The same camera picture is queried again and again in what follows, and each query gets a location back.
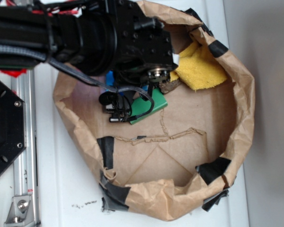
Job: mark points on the brown paper bag tray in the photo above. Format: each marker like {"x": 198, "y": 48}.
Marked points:
{"x": 182, "y": 157}

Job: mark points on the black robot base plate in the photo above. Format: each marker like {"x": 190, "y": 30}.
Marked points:
{"x": 12, "y": 127}

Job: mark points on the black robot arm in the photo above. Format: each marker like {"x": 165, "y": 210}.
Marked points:
{"x": 95, "y": 36}

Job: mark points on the brown rock-like lump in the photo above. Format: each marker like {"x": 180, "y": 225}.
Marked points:
{"x": 169, "y": 86}

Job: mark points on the blue rectangular block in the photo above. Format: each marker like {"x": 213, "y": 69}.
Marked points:
{"x": 110, "y": 79}

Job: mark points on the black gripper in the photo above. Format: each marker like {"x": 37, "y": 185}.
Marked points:
{"x": 141, "y": 49}

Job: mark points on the metal corner bracket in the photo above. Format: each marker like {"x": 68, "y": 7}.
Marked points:
{"x": 21, "y": 212}

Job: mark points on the yellow microfiber cloth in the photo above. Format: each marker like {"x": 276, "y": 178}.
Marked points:
{"x": 198, "y": 69}

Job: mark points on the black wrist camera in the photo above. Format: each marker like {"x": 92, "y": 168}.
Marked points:
{"x": 119, "y": 105}

